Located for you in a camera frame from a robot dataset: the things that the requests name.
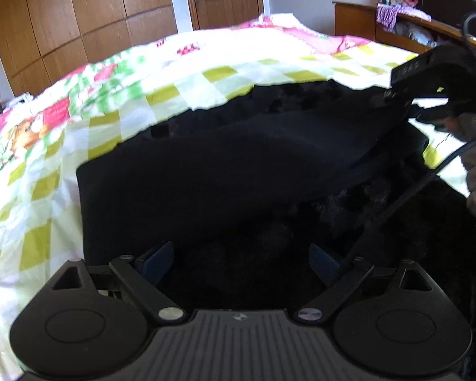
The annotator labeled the wooden wardrobe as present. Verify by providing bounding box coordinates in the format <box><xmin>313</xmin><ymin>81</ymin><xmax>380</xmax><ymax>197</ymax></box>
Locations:
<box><xmin>0</xmin><ymin>0</ymin><xmax>177</xmax><ymax>96</ymax></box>

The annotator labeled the checkered floral bed quilt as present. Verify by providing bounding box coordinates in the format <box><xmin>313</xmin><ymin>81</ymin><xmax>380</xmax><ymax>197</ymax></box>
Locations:
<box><xmin>0</xmin><ymin>12</ymin><xmax>470</xmax><ymax>381</ymax></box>

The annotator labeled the black knit garment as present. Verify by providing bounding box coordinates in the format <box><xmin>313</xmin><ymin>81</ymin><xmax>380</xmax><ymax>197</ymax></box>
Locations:
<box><xmin>75</xmin><ymin>78</ymin><xmax>476</xmax><ymax>381</ymax></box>

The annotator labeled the purple patterned cloth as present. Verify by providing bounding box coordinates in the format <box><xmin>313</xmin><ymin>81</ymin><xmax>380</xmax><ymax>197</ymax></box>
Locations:
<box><xmin>376</xmin><ymin>3</ymin><xmax>401</xmax><ymax>33</ymax></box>

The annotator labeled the wooden side desk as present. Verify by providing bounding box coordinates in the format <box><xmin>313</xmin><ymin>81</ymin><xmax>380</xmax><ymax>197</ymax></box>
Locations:
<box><xmin>332</xmin><ymin>0</ymin><xmax>476</xmax><ymax>55</ymax></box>

